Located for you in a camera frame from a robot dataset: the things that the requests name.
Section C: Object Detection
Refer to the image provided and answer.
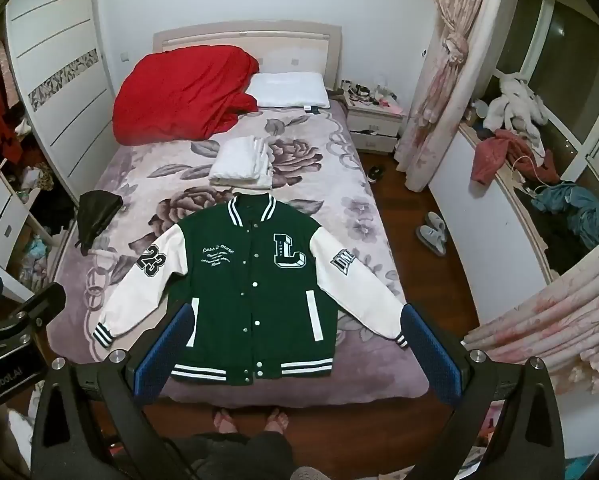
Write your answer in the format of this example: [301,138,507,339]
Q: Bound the black garment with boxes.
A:
[74,190,124,256]

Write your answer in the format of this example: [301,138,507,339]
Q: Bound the person's left foot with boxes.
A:
[212,407,238,433]

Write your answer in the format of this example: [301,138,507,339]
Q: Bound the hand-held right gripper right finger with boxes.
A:
[399,302,567,480]

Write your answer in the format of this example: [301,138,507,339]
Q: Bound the white wardrobe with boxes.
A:
[4,0,118,196]

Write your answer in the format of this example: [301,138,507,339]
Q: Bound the nightstand clutter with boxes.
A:
[339,79,405,111]

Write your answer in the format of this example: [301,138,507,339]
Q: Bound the white pillow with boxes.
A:
[244,72,331,110]

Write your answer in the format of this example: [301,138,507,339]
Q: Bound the white plush toy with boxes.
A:
[482,72,550,156]

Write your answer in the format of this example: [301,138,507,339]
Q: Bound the green and white varsity jacket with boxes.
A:
[94,194,411,386]

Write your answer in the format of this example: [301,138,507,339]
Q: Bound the beige bed headboard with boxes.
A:
[152,20,345,91]

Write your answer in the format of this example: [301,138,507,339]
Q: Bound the white window sill cabinet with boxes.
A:
[427,125,599,281]

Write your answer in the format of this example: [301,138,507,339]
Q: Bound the window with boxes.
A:
[494,0,599,196]

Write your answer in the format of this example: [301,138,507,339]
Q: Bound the person's foot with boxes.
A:
[264,407,290,433]
[212,407,238,433]

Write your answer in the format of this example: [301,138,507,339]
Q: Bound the floral purple bed blanket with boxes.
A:
[47,100,430,401]

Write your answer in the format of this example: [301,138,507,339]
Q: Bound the person's right foot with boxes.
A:
[264,407,290,433]

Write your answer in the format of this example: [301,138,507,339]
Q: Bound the dusty red garment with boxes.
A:
[470,129,560,186]

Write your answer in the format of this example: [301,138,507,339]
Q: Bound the loose pink floral curtain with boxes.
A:
[467,245,599,396]

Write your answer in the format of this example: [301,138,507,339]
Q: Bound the pile of mixed clothes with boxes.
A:
[17,160,78,238]

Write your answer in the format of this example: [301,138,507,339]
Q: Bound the white nightstand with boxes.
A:
[342,92,407,155]

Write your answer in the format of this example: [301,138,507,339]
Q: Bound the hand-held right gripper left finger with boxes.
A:
[30,302,200,480]

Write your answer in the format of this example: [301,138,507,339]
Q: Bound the blue garment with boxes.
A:
[532,182,599,251]

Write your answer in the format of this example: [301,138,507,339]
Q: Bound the person's dark pants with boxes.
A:
[170,430,300,480]

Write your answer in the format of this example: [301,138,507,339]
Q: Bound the folded white fleece cloth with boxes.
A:
[208,135,274,191]

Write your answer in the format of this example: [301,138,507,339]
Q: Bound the tied pink floral curtain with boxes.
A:
[394,0,510,193]

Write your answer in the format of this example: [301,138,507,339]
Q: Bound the red duvet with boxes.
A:
[112,45,260,146]

